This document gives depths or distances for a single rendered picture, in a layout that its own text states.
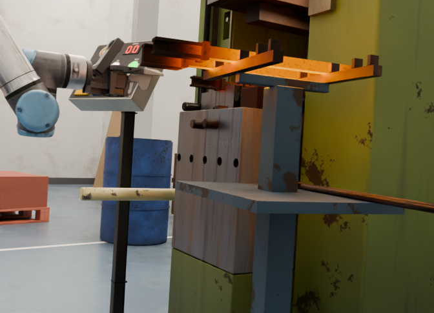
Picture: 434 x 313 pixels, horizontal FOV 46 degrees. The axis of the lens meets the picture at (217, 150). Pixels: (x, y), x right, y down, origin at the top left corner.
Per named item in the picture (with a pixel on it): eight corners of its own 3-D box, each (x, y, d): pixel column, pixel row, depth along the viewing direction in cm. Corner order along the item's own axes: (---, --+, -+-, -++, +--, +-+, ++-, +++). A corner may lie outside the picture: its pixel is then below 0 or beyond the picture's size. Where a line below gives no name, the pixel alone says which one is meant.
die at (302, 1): (239, -10, 153) (241, -41, 153) (206, 4, 170) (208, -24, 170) (344, 17, 174) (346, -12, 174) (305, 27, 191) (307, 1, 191)
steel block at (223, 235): (232, 273, 137) (243, 106, 137) (171, 246, 170) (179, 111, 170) (380, 261, 166) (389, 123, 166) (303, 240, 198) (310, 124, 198)
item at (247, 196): (256, 213, 81) (257, 201, 81) (175, 189, 118) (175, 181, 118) (404, 214, 93) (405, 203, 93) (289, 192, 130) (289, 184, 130)
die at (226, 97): (232, 110, 153) (234, 82, 153) (200, 112, 170) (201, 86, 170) (338, 122, 174) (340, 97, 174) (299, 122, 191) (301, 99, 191)
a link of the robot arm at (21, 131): (15, 135, 124) (18, 84, 124) (15, 135, 135) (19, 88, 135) (55, 138, 127) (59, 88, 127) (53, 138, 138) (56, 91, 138)
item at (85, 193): (82, 202, 173) (82, 186, 173) (77, 201, 178) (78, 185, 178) (197, 202, 195) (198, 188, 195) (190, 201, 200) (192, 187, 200)
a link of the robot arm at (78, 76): (62, 56, 139) (72, 51, 131) (81, 59, 142) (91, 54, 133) (61, 89, 139) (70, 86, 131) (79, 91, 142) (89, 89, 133)
